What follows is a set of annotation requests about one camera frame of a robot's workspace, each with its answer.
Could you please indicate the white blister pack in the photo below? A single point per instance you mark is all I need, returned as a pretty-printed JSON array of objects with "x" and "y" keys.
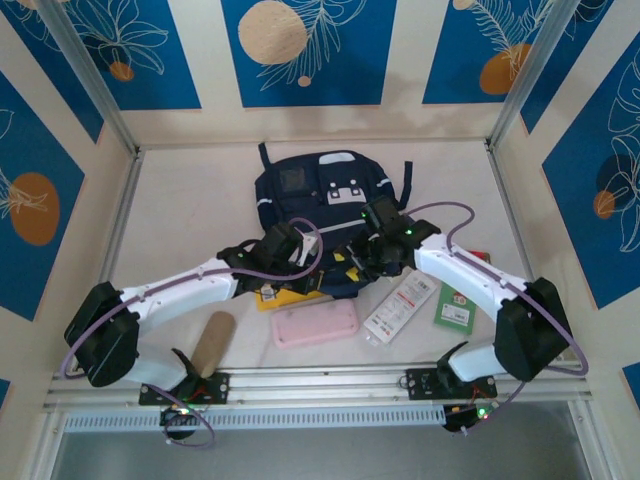
[{"x": 397, "y": 307}]

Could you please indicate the tan fabric pencil pouch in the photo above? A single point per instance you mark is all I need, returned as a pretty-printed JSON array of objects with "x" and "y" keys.
[{"x": 215, "y": 340}]

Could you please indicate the red packet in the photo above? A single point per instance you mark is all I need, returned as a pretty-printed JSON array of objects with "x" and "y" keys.
[{"x": 481, "y": 255}]

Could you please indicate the long aluminium mounting rail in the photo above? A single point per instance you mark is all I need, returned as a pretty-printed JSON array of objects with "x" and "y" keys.
[{"x": 320, "y": 385}]

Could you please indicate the yellow book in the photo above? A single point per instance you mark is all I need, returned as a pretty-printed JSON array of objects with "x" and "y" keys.
[{"x": 285, "y": 302}]

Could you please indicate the grey metal panel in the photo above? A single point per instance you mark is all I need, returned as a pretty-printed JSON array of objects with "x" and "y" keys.
[{"x": 320, "y": 455}]

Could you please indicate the aluminium frame post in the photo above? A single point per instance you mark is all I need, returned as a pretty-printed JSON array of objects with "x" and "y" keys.
[
  {"x": 525, "y": 75},
  {"x": 590, "y": 445},
  {"x": 45, "y": 450},
  {"x": 95, "y": 90}
]

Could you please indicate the black controller board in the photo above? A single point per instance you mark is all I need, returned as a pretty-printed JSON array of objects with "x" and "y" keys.
[
  {"x": 180, "y": 422},
  {"x": 465, "y": 420}
]

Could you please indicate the pink pencil case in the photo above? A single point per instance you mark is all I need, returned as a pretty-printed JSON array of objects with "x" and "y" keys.
[{"x": 315, "y": 325}]

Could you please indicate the aluminium side rail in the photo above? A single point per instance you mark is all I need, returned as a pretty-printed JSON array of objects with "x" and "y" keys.
[
  {"x": 120, "y": 215},
  {"x": 504, "y": 190}
]

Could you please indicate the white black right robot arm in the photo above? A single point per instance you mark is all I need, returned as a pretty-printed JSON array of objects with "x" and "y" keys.
[{"x": 470, "y": 275}]

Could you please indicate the green card packet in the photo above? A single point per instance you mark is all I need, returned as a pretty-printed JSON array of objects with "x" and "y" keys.
[{"x": 452, "y": 310}]

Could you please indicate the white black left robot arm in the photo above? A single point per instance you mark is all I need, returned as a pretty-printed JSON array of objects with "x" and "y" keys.
[{"x": 175, "y": 295}]

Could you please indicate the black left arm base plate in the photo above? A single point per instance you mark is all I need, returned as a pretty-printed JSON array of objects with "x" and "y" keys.
[{"x": 215, "y": 387}]

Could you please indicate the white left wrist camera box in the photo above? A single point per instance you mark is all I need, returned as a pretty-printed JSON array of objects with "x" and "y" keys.
[{"x": 306, "y": 249}]

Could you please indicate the navy blue backpack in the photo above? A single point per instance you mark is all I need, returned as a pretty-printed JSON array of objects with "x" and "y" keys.
[{"x": 325, "y": 200}]

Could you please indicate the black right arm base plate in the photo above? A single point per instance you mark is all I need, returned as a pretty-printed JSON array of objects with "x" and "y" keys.
[{"x": 420, "y": 382}]

